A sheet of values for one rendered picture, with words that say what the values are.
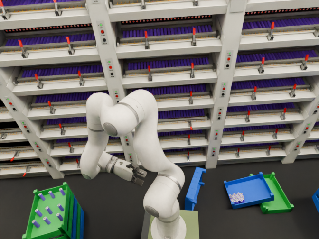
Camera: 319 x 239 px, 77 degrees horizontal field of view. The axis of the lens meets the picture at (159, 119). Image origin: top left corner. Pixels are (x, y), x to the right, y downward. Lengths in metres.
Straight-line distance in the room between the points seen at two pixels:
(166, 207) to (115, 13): 0.94
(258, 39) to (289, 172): 1.23
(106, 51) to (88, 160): 0.62
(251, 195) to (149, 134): 1.23
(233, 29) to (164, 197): 0.93
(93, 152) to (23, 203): 1.27
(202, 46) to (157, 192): 0.82
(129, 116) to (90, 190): 1.35
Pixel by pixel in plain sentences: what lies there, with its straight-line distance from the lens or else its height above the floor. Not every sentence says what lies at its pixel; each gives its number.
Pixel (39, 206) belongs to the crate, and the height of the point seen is 0.32.
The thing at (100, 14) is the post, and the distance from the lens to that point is 1.18.
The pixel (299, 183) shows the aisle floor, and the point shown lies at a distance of 2.09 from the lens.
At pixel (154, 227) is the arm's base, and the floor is 0.38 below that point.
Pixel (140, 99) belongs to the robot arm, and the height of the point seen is 1.15.
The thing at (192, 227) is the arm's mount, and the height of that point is 0.37.
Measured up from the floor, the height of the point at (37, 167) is 0.13.
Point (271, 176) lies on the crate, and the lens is 1.97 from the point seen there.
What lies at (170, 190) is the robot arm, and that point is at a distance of 0.85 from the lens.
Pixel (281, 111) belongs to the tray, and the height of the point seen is 0.56.
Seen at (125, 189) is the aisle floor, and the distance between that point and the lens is 1.83.
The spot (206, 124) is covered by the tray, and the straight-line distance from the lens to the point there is 1.55.
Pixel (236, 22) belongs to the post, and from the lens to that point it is 1.24.
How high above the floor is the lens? 1.51
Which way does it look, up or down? 38 degrees down
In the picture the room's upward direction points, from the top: 4 degrees counter-clockwise
